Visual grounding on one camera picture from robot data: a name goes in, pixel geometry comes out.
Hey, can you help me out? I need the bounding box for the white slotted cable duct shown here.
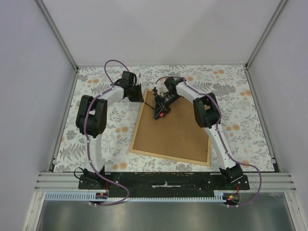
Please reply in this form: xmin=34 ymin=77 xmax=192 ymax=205
xmin=45 ymin=192 xmax=227 ymax=203

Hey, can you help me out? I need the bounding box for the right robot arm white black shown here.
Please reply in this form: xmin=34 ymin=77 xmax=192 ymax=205
xmin=153 ymin=77 xmax=244 ymax=190

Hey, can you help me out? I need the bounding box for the red black screwdriver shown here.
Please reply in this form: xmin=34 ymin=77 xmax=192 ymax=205
xmin=144 ymin=102 xmax=168 ymax=120

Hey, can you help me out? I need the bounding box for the right aluminium corner post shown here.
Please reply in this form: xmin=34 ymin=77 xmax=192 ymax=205
xmin=244 ymin=0 xmax=289 ymax=68

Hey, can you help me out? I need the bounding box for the aluminium corner post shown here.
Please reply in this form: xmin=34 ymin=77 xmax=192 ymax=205
xmin=35 ymin=0 xmax=79 ymax=71
xmin=244 ymin=0 xmax=289 ymax=68

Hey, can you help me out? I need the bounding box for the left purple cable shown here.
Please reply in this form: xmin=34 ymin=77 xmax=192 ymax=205
xmin=83 ymin=59 xmax=130 ymax=208

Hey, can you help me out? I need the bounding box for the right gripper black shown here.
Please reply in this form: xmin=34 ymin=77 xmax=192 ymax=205
xmin=153 ymin=93 xmax=180 ymax=121

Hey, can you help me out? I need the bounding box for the wooden picture frame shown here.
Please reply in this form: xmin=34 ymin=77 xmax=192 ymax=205
xmin=130 ymin=90 xmax=211 ymax=167

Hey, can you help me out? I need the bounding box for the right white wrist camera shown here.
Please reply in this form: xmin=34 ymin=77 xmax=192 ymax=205
xmin=152 ymin=87 xmax=158 ymax=96

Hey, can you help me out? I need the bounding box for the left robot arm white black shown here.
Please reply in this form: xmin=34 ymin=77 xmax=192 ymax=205
xmin=76 ymin=71 xmax=144 ymax=189

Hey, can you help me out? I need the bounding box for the floral patterned table mat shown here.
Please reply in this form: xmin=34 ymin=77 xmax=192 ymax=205
xmin=54 ymin=64 xmax=274 ymax=172

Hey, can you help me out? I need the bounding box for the black thin base cable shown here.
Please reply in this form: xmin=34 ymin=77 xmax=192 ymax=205
xmin=74 ymin=166 xmax=90 ymax=180

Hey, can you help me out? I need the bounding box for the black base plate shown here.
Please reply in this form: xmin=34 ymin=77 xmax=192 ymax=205
xmin=78 ymin=172 xmax=250 ymax=199

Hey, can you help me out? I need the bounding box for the left aluminium corner post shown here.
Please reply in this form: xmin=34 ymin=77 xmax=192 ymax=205
xmin=35 ymin=0 xmax=79 ymax=71

